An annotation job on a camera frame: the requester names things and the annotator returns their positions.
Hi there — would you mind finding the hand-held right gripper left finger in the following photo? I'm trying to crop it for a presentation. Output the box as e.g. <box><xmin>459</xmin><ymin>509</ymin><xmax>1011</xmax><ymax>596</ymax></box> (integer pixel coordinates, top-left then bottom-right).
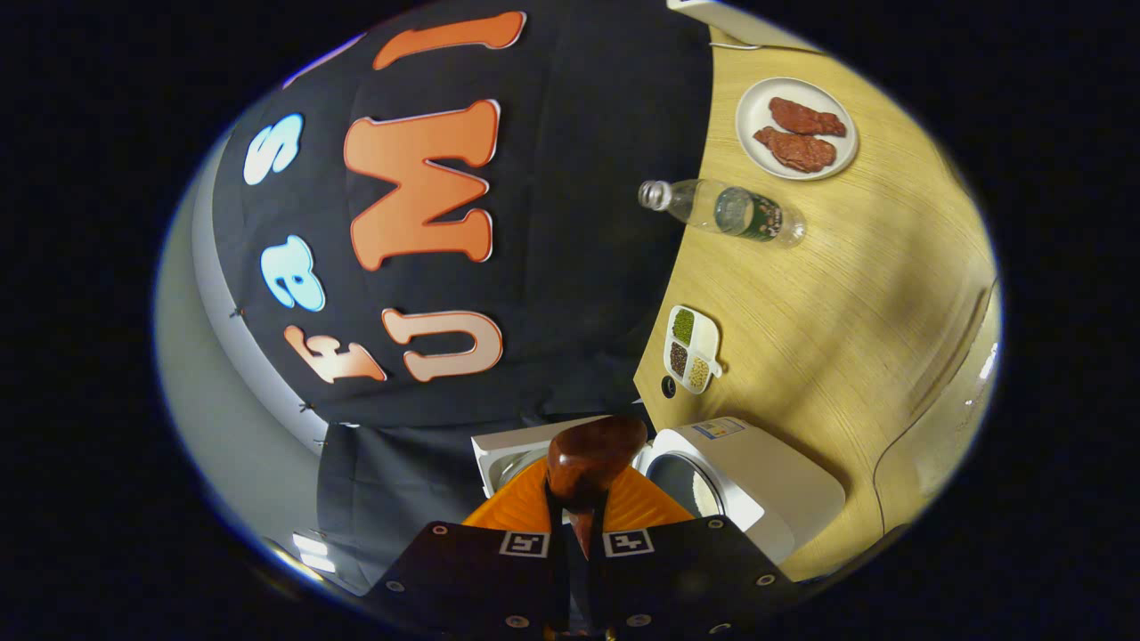
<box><xmin>361</xmin><ymin>458</ymin><xmax>571</xmax><ymax>641</ymax></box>

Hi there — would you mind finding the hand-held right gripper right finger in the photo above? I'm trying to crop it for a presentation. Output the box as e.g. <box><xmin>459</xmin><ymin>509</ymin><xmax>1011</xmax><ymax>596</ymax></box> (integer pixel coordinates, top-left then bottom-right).
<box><xmin>583</xmin><ymin>463</ymin><xmax>807</xmax><ymax>641</ymax></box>

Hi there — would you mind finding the brown wooden spoon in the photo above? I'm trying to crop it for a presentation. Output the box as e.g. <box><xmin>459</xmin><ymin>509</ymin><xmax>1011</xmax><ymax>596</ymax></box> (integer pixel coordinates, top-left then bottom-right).
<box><xmin>545</xmin><ymin>415</ymin><xmax>649</xmax><ymax>562</ymax></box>

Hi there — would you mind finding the white rice cooker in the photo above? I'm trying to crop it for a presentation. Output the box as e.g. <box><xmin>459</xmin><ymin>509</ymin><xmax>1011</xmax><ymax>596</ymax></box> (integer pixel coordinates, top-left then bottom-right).
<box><xmin>470</xmin><ymin>414</ymin><xmax>847</xmax><ymax>566</ymax></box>

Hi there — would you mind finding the ceiling light panel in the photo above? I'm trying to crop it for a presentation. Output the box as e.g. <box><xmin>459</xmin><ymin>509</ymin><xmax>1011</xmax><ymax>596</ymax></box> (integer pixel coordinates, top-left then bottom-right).
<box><xmin>292</xmin><ymin>531</ymin><xmax>338</xmax><ymax>575</ymax></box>

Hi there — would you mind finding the white divided grain dish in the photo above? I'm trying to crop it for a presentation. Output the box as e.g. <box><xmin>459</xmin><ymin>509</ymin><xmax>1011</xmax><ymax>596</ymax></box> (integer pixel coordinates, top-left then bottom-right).
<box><xmin>664</xmin><ymin>305</ymin><xmax>724</xmax><ymax>395</ymax></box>

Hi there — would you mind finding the black backdrop cloth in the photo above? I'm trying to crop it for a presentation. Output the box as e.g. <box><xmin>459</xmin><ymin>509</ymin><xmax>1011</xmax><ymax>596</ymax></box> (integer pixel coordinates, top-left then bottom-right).
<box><xmin>191</xmin><ymin>0</ymin><xmax>718</xmax><ymax>593</ymax></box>

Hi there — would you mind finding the clear plastic water bottle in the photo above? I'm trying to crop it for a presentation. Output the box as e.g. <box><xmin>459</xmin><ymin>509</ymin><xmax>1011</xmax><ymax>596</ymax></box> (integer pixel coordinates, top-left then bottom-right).
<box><xmin>638</xmin><ymin>178</ymin><xmax>808</xmax><ymax>248</ymax></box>

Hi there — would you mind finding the clear plastic container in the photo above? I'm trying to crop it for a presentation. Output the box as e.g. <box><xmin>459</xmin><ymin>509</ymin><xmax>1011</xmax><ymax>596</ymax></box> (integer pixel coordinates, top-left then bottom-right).
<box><xmin>873</xmin><ymin>276</ymin><xmax>1003</xmax><ymax>535</ymax></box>

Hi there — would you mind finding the row of black backdrop clips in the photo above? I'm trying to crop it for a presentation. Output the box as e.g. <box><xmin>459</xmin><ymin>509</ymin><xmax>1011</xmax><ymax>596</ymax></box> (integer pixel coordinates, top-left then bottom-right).
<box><xmin>230</xmin><ymin>306</ymin><xmax>332</xmax><ymax>450</ymax></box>

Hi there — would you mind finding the white round plate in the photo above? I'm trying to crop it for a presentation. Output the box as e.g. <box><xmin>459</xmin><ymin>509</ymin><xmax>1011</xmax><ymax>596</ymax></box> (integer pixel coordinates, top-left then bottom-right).
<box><xmin>736</xmin><ymin>77</ymin><xmax>859</xmax><ymax>182</ymax></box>

